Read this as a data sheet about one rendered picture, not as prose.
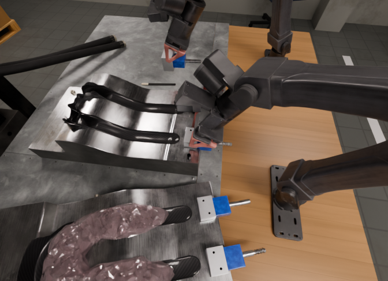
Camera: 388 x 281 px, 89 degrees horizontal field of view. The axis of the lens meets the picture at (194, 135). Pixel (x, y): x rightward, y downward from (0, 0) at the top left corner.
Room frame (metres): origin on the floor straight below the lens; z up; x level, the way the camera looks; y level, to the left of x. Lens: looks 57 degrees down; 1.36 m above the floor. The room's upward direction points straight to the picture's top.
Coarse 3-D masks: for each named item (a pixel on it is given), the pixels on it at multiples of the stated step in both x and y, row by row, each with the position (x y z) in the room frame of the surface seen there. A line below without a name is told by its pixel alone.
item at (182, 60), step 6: (162, 54) 0.59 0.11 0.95; (174, 54) 0.60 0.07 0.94; (162, 60) 0.57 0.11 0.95; (174, 60) 0.57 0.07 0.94; (180, 60) 0.57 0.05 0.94; (186, 60) 0.58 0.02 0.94; (192, 60) 0.58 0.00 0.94; (198, 60) 0.58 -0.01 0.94; (168, 66) 0.57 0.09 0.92; (174, 66) 0.57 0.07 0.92; (180, 66) 0.57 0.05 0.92
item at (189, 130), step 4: (188, 128) 0.31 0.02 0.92; (192, 128) 0.31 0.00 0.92; (188, 132) 0.30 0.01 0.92; (188, 136) 0.28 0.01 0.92; (184, 140) 0.27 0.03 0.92; (188, 140) 0.27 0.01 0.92; (184, 144) 0.27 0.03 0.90; (188, 144) 0.26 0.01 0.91; (220, 144) 0.27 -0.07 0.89; (224, 144) 0.27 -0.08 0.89; (228, 144) 0.27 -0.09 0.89; (192, 148) 0.26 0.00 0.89; (196, 148) 0.26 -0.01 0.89; (200, 148) 0.26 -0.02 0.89; (204, 148) 0.26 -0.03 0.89; (208, 148) 0.26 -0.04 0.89
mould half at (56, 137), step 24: (72, 96) 0.48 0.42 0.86; (144, 96) 0.46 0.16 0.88; (168, 96) 0.46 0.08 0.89; (48, 120) 0.38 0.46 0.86; (120, 120) 0.35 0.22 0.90; (144, 120) 0.36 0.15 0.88; (168, 120) 0.36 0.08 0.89; (192, 120) 0.36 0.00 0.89; (48, 144) 0.29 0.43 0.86; (72, 144) 0.26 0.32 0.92; (96, 144) 0.26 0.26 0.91; (120, 144) 0.27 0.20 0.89; (144, 144) 0.28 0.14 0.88; (168, 144) 0.28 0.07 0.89; (144, 168) 0.24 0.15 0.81; (168, 168) 0.23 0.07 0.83; (192, 168) 0.22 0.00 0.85
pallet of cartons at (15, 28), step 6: (0, 6) 2.46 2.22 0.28; (0, 12) 2.41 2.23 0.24; (0, 18) 2.36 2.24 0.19; (6, 18) 2.43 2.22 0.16; (0, 24) 2.32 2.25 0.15; (6, 24) 2.37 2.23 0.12; (12, 24) 2.43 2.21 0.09; (0, 30) 2.27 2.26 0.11; (12, 30) 2.42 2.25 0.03; (18, 30) 2.45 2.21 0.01; (6, 36) 2.30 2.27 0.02; (0, 42) 2.18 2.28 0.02
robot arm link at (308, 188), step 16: (384, 144) 0.14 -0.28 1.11; (304, 160) 0.19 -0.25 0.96; (320, 160) 0.17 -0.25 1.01; (336, 160) 0.15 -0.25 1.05; (352, 160) 0.14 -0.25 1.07; (368, 160) 0.13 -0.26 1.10; (384, 160) 0.12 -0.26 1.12; (288, 176) 0.16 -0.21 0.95; (304, 176) 0.15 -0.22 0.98; (320, 176) 0.13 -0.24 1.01; (336, 176) 0.13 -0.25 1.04; (352, 176) 0.12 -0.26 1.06; (368, 176) 0.11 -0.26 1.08; (384, 176) 0.10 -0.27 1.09; (304, 192) 0.12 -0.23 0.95; (320, 192) 0.12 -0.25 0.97
